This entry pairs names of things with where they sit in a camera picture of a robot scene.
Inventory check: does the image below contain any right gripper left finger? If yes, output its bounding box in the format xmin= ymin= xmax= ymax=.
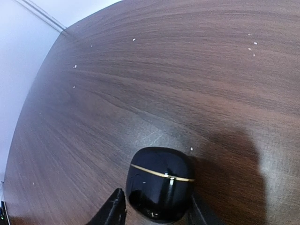
xmin=87 ymin=188 xmax=127 ymax=225

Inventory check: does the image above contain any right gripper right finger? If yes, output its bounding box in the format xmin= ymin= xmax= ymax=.
xmin=187 ymin=194 xmax=225 ymax=225

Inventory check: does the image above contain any black charging case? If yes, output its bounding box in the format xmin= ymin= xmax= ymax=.
xmin=125 ymin=147 xmax=195 ymax=224

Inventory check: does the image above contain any left aluminium frame post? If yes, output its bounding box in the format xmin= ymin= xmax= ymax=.
xmin=13 ymin=0 xmax=69 ymax=36

